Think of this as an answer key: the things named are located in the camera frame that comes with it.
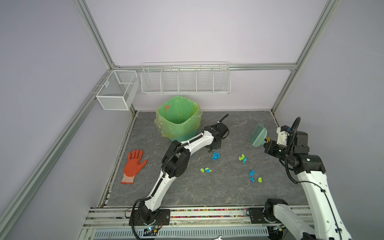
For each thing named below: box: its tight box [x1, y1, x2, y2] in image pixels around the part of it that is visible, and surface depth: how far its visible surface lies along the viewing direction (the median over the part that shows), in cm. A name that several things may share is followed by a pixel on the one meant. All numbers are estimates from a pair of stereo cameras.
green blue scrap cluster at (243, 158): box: [238, 153, 248, 164], surface depth 96 cm
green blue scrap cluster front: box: [200, 167, 212, 173], surface depth 91 cm
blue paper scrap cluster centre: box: [211, 151, 221, 161], surface depth 96 cm
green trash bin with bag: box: [154, 96, 203, 143], surface depth 89 cm
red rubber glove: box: [120, 149, 148, 185], surface depth 93 cm
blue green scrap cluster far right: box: [249, 169, 263, 183], surface depth 88 cm
